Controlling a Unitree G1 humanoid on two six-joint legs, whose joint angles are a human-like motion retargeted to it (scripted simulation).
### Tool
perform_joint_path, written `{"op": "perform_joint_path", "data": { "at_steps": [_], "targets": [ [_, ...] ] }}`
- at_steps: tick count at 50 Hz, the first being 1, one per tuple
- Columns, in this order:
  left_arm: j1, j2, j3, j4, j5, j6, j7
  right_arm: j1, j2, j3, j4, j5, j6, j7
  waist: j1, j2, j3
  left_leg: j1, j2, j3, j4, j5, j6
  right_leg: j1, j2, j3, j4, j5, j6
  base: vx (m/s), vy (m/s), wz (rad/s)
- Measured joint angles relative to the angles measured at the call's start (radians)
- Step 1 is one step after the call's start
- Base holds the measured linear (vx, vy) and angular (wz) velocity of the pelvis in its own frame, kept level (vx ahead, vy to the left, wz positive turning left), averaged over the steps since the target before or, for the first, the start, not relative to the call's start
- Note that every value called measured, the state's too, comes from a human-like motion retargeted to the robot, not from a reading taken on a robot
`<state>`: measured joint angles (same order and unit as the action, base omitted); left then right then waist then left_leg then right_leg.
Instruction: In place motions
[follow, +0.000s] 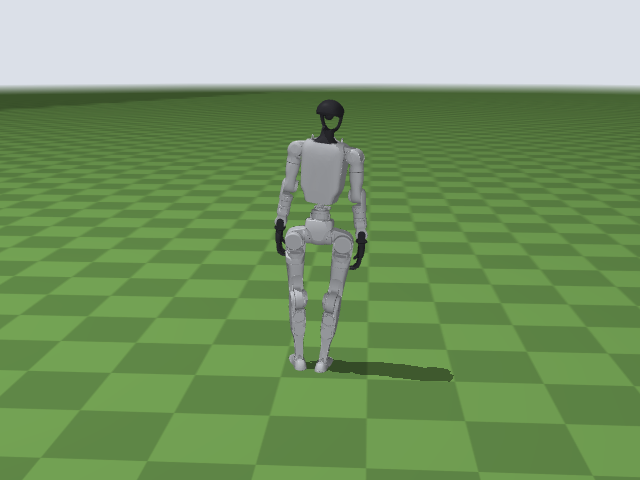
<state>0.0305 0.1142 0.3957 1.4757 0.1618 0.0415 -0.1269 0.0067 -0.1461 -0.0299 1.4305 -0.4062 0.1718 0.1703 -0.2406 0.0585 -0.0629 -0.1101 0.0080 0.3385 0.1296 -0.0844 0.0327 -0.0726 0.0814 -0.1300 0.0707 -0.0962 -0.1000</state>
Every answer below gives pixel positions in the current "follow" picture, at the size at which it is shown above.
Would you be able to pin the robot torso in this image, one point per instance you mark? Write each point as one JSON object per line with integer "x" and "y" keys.
{"x": 323, "y": 174}

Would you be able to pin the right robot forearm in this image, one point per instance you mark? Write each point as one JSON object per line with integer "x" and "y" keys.
{"x": 359, "y": 215}

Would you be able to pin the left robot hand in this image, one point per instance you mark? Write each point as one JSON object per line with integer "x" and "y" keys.
{"x": 279, "y": 236}

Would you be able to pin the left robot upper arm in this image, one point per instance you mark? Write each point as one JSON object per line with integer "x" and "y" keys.
{"x": 292, "y": 165}

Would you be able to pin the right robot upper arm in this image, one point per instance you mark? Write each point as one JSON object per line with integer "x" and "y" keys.
{"x": 355, "y": 157}

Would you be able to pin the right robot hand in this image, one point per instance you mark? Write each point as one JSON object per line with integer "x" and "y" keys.
{"x": 361, "y": 249}

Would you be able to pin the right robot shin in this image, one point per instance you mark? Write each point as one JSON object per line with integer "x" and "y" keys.
{"x": 328, "y": 328}

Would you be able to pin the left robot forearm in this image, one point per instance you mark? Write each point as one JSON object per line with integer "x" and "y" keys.
{"x": 284, "y": 204}

